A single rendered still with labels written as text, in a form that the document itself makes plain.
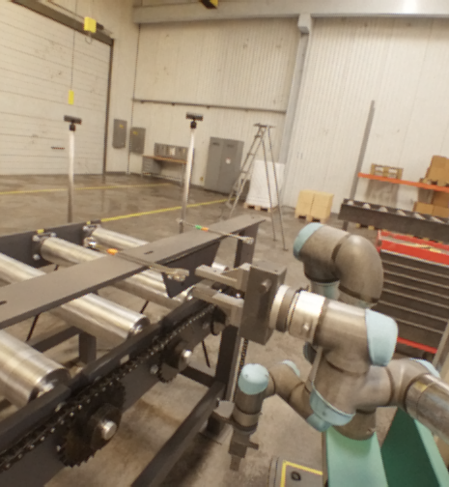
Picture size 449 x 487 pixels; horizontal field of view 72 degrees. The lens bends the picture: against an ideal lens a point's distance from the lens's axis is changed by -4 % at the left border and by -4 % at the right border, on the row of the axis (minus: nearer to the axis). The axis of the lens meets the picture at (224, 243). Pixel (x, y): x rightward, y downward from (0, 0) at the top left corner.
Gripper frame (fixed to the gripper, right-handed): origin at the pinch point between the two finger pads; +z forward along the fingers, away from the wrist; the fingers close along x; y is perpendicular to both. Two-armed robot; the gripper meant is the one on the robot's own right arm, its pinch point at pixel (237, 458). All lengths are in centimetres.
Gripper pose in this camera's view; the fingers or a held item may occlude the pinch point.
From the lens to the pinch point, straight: 110.6
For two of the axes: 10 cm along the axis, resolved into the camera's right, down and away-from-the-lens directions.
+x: 2.5, -2.3, 9.4
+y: 9.6, 2.0, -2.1
